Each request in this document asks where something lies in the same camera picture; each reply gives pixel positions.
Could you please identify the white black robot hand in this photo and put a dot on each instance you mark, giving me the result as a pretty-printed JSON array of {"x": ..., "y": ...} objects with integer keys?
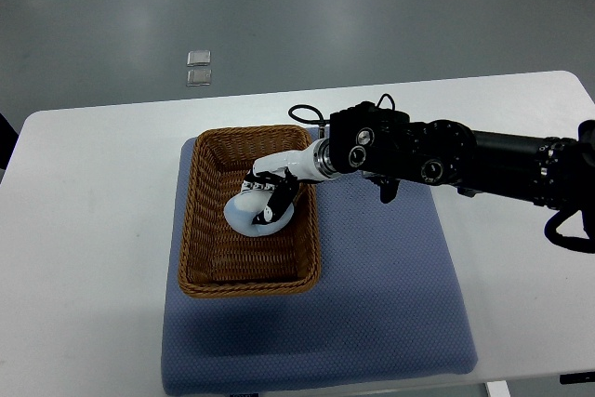
[{"x": 283, "y": 189}]

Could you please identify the metal floor plate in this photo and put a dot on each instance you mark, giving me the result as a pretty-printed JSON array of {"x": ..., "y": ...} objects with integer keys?
[
  {"x": 199, "y": 77},
  {"x": 199, "y": 57}
]

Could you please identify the white table leg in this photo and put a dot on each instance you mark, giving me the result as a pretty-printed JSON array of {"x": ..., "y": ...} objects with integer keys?
[{"x": 497, "y": 389}]

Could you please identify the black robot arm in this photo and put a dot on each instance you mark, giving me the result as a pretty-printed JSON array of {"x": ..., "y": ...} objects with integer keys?
[{"x": 387, "y": 148}]

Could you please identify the brown wicker basket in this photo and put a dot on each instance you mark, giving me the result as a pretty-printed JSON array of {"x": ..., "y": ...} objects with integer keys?
[{"x": 217, "y": 262}]

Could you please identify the upper metal floor plate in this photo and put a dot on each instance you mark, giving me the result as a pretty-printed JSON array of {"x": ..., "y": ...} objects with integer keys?
[{"x": 199, "y": 57}]

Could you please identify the light blue round toy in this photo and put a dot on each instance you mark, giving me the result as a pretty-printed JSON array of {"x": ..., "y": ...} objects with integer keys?
[{"x": 241, "y": 209}]

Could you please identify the lower metal floor plate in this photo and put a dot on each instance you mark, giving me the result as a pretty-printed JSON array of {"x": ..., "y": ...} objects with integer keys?
[{"x": 199, "y": 77}]

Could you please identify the blue padded mat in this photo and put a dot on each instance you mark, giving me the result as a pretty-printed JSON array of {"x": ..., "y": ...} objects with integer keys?
[{"x": 387, "y": 305}]

